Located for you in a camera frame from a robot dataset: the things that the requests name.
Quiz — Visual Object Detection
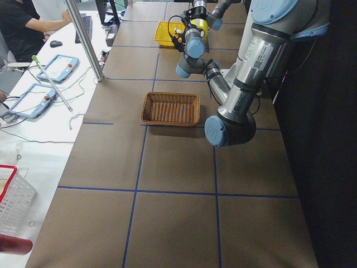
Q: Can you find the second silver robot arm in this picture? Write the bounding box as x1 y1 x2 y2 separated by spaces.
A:
173 1 331 147

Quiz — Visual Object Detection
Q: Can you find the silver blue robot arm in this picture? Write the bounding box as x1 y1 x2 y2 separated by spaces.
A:
186 0 237 31

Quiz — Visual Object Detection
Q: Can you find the brown wicker basket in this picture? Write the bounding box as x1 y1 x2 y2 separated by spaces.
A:
141 92 200 127

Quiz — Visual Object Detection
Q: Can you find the yellow plastic basket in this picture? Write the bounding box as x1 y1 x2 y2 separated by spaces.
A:
154 21 185 47

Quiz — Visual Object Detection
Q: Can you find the black monitor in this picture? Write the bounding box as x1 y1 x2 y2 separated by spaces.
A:
95 0 120 28

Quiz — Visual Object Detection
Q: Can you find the blue teach pendant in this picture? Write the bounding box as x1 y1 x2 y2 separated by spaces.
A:
44 54 79 84
9 83 56 119

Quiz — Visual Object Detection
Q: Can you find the black keyboard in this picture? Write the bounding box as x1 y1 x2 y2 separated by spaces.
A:
75 16 93 44

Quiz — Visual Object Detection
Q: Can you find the black computer mouse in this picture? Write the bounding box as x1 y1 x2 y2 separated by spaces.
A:
50 40 62 48

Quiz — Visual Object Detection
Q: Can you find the metal rod green tip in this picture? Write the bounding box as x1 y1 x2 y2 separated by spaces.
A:
31 55 73 112

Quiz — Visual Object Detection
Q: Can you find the white plastic crate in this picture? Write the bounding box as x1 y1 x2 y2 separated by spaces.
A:
1 165 37 235

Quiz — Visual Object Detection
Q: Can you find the person in black shirt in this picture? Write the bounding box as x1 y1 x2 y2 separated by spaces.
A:
1 0 71 63

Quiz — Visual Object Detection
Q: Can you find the red cylinder object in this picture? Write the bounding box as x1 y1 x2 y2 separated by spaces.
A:
1 234 33 255

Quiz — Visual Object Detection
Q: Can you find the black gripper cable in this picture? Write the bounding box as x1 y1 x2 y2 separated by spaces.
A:
167 8 196 54

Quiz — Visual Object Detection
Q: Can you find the aluminium frame post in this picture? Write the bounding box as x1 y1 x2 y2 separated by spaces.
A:
64 0 104 82

